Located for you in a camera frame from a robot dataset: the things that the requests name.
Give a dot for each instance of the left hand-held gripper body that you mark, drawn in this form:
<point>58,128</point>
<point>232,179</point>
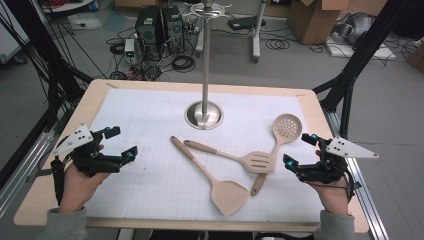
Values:
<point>80,136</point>

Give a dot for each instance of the black metal frame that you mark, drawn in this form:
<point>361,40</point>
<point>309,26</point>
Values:
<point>366,43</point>
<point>50,60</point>

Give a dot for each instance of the small grey power supply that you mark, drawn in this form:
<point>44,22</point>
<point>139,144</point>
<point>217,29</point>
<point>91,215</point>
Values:
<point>130,50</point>

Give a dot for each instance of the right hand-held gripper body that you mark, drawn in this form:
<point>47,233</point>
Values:
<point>346,148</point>

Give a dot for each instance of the beige slotted spatula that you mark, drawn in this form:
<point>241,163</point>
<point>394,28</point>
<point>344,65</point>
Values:
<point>206,148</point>

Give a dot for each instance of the white metal stand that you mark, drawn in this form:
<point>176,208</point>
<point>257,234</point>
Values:
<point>256,40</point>

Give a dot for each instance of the grey bag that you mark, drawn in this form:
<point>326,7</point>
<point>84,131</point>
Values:
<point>355,28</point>

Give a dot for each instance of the large black computer tower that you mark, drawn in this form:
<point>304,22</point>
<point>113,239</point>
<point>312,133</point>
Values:
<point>148,33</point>

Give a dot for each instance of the narrow black computer tower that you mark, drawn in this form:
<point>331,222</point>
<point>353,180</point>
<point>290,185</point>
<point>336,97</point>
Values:
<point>174,30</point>

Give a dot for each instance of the person's right hand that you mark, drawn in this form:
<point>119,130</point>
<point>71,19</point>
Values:
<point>335,198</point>

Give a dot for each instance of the aluminium rail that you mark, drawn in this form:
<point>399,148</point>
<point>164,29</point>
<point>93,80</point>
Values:
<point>370,213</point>
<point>20,180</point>

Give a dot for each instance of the beige perforated skimmer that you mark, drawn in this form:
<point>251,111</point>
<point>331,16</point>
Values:
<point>259,185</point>

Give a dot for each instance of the person's left hand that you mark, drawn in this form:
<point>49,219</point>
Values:
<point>76,190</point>

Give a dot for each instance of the flat black device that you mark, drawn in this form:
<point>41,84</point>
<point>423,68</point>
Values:
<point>245,22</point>

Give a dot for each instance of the steel utensil stand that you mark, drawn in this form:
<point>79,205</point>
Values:
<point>205,66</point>

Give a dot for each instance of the beige solid spatula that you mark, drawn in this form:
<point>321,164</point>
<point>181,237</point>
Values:
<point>230,196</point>

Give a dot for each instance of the open cardboard box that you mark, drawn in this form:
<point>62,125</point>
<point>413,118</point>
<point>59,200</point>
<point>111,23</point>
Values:
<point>313,23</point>

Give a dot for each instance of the white grid paper mat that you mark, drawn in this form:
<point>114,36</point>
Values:
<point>150,186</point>

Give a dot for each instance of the white flat board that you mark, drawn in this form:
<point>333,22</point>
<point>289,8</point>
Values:
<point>363,51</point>

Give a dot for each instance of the black rail bracket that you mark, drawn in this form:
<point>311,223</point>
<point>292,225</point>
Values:
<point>358,185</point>

